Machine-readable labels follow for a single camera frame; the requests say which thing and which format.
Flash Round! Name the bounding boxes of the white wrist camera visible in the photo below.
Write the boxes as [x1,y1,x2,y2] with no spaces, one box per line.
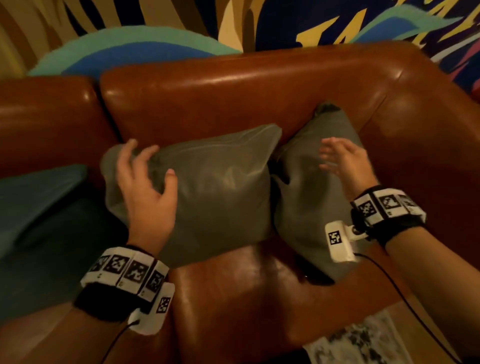
[127,281,176,337]
[324,220,370,264]

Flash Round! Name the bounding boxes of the person's left hand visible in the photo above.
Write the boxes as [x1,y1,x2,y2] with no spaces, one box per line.
[115,138,179,258]

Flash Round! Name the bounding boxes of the grey cushion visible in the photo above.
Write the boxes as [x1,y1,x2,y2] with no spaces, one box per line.
[269,103,376,286]
[100,123,283,269]

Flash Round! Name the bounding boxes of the person's right hand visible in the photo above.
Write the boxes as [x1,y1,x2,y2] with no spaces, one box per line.
[318,136,380,202]

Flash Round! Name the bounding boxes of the black cable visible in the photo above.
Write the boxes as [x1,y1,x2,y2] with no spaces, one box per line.
[354,253,463,364]
[100,320,140,364]

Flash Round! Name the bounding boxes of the teal cushion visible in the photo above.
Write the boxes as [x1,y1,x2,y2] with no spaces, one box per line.
[0,164,130,325]

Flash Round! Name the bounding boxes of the person's right forearm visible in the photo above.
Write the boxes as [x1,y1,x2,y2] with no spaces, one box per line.
[385,226,480,361]

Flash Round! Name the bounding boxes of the brown leather sofa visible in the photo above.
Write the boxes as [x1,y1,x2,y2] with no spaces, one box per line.
[0,41,480,364]

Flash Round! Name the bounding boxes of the patterned grey rug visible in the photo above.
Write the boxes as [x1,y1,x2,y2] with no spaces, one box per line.
[302,310,415,364]

